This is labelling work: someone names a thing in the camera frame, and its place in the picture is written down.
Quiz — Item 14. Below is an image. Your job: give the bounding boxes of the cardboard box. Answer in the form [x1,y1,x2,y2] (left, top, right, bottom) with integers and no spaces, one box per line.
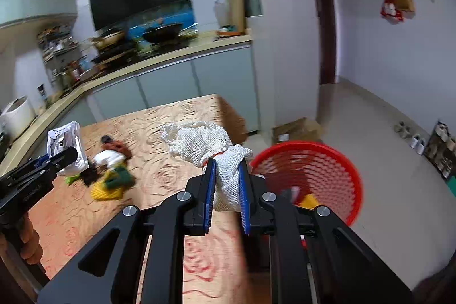
[272,117,323,146]

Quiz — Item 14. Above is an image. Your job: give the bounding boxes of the dark door frame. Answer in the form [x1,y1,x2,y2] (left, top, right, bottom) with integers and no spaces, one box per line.
[302,0,337,85]

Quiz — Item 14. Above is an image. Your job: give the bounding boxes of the black portable stove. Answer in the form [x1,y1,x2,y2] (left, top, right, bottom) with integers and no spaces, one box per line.
[92,42,138,64]

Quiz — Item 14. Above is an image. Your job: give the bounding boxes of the pair of grey slippers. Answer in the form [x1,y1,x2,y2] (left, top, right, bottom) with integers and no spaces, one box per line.
[394,121,410,139]

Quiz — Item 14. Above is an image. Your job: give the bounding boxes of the golden frying pan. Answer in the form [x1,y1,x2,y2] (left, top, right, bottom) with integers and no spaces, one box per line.
[91,28,126,49]

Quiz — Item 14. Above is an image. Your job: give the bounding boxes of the black gas hob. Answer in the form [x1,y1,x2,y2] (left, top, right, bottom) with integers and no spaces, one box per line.
[137,35,200,53]

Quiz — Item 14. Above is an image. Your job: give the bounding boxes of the large yellow foam net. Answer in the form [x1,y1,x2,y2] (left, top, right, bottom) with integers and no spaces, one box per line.
[301,193,323,210]

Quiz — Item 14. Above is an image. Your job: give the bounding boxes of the red plastic basket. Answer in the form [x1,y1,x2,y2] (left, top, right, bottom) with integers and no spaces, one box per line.
[249,142,364,228]

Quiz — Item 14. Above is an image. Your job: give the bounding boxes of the orange kitchen utensil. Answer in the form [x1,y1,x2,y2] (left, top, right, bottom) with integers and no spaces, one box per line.
[214,29,243,40]

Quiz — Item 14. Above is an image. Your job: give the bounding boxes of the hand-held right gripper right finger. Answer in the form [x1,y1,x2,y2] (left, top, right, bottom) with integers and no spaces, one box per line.
[238,160,416,304]

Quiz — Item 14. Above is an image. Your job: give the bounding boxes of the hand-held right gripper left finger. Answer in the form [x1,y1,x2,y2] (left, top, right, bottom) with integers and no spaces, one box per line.
[37,157,218,304]

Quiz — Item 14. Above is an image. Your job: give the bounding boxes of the black plastic scrap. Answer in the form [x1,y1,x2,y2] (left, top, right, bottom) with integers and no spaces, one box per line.
[80,165,104,188]

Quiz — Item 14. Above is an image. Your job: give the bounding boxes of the black wok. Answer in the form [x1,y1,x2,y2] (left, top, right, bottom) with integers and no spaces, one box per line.
[142,23,183,43]

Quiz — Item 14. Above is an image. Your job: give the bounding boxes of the white printed plastic packet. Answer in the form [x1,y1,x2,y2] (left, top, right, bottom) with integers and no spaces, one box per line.
[47,121,89,176]

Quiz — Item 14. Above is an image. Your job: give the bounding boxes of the white mesh net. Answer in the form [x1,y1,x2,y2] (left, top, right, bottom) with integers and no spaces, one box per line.
[160,121,266,214]

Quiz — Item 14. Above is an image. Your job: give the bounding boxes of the grey base cabinets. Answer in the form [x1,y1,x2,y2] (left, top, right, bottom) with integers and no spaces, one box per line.
[60,44,259,134]

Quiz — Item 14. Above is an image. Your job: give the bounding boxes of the small yellow foam net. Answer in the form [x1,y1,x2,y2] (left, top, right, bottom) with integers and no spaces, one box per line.
[91,179,125,202]

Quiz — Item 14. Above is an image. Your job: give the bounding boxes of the wooden cutting board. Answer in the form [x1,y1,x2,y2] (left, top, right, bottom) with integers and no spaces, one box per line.
[230,0,246,34]

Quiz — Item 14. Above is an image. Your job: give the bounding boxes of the brown and black plastic bag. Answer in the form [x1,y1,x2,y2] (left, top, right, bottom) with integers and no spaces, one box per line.
[100,135,132,159]

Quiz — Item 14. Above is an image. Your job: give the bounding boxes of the pair of white shoes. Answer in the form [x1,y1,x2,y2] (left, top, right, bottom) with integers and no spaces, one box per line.
[410,134,426,153]

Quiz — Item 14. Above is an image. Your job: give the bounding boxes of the person's left hand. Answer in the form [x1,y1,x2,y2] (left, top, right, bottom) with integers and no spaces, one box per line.
[18,215,42,260]

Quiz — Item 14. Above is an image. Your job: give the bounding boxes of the white paper tissue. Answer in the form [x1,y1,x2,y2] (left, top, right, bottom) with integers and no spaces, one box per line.
[94,150,125,171]

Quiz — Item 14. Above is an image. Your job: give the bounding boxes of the translucent plastic jug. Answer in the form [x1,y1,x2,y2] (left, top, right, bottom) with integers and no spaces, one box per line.
[214,1,230,30]

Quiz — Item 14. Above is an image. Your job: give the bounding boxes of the beige kitchen counter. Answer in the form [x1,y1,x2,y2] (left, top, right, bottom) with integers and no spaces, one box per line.
[0,28,253,176]

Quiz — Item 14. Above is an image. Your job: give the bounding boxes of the metal dish rack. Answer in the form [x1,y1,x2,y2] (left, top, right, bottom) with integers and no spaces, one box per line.
[37,24,89,91]

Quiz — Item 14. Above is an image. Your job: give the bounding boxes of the black shoe rack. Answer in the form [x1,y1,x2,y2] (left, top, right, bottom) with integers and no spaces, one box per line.
[424,121,456,180]

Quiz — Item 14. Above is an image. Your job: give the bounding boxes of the green and yellow sponge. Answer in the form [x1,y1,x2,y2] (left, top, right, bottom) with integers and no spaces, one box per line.
[103,165,135,189]

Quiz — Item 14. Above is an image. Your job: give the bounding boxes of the white rice cooker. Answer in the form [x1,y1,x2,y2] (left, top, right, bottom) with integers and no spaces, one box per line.
[0,95,36,141]

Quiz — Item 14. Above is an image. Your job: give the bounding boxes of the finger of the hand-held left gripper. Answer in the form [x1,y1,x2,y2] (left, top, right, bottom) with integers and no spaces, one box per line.
[21,146,79,180]

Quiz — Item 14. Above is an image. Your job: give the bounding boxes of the red hanging bag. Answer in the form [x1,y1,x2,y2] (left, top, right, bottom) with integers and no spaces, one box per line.
[380,0,406,23]

